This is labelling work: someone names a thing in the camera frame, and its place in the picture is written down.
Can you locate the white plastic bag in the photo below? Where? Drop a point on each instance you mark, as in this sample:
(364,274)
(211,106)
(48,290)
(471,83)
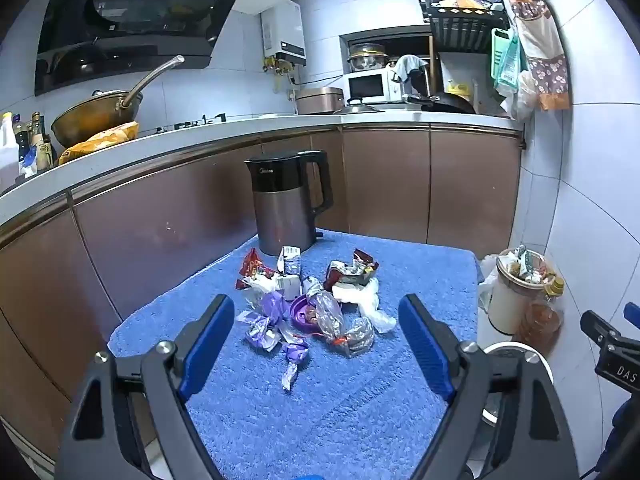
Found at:
(522,95)

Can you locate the glass pot lid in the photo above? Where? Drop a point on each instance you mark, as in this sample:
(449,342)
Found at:
(357,108)

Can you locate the white plastic jug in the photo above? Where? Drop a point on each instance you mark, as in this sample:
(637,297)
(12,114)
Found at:
(7,155)

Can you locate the black frying pan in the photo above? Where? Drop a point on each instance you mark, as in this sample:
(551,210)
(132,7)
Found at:
(445,104)

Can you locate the steel pot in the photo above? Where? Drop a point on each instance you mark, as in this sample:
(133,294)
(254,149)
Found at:
(369,57)

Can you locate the cooking oil bottle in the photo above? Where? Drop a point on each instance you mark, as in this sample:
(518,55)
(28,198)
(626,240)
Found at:
(539,325)

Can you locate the dark sauce bottle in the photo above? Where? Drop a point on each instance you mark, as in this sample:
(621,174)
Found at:
(44,145)
(22,137)

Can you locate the blue towel mat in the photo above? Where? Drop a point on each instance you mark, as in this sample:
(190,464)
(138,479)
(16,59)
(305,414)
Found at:
(325,410)

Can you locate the black dish rack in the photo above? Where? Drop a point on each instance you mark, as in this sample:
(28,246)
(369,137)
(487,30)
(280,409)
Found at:
(465,25)

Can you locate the red candy wrapper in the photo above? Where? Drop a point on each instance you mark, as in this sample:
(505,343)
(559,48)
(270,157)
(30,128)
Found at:
(252,265)

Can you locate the black range hood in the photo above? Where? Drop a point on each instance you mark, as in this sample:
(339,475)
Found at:
(125,10)

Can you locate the grey electric kettle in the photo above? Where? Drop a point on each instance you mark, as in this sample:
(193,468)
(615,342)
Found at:
(280,210)

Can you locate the purple foil wrapper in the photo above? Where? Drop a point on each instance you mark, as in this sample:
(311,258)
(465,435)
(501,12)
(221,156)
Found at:
(274,306)
(262,335)
(295,355)

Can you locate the brown rice cooker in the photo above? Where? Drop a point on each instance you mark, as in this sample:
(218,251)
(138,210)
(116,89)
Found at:
(320,101)

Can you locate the white microwave oven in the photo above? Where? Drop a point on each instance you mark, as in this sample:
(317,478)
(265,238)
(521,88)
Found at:
(370,87)

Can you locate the light blue cloth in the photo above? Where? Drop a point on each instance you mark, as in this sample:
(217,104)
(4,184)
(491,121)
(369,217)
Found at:
(410,66)

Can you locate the green grater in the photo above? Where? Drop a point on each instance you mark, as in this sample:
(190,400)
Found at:
(506,60)

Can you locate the white blue printed wrapper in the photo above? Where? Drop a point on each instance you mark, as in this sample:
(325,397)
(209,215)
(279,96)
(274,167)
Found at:
(290,280)

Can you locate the white water heater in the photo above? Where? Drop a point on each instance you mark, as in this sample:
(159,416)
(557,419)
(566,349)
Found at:
(285,30)

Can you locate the floral apron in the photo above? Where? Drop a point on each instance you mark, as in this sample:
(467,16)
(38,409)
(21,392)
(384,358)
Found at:
(545,50)

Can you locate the dark red snack bag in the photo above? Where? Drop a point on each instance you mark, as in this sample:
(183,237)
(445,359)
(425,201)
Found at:
(345,270)

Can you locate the brass wok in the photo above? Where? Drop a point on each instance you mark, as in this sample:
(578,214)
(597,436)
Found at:
(90,115)

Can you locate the yellow bag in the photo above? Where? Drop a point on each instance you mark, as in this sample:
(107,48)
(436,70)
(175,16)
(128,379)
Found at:
(459,91)

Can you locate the silver foil wrapper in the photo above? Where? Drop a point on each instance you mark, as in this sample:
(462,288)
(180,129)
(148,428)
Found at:
(357,338)

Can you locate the beige trash bin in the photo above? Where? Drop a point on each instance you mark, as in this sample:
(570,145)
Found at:
(505,305)

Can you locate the purple plastic lid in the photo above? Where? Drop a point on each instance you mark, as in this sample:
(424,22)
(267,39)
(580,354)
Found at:
(300,312)

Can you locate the clear plastic bag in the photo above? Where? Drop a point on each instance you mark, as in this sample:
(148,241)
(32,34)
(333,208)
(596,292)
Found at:
(327,316)

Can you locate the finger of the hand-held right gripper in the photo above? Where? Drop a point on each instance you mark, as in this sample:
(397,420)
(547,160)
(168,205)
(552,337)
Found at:
(600,330)
(633,316)

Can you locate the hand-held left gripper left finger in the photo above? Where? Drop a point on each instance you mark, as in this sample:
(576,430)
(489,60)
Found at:
(210,342)

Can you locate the orange plastic bag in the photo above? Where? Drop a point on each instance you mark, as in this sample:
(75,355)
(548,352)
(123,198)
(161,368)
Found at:
(100,142)

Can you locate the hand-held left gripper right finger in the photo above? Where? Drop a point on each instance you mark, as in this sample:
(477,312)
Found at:
(425,345)

